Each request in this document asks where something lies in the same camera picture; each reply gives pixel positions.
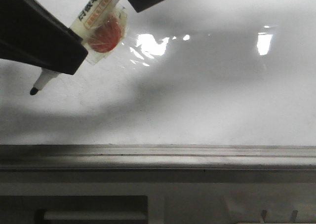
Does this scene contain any white black whiteboard marker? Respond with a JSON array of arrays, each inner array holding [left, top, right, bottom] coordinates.
[[30, 0, 127, 95]]

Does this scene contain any white whiteboard with metal frame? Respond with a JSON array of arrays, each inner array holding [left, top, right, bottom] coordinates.
[[0, 0, 316, 170]]

